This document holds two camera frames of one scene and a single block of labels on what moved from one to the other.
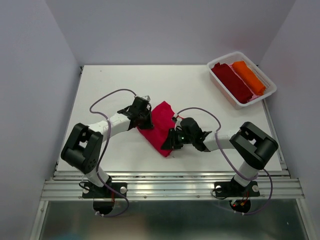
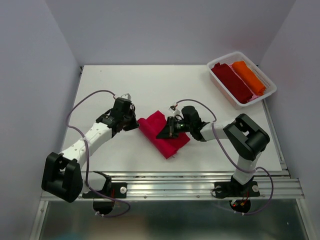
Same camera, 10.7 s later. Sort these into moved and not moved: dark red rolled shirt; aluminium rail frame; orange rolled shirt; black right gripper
Moved: black right gripper
Not moved: orange rolled shirt; aluminium rail frame; dark red rolled shirt
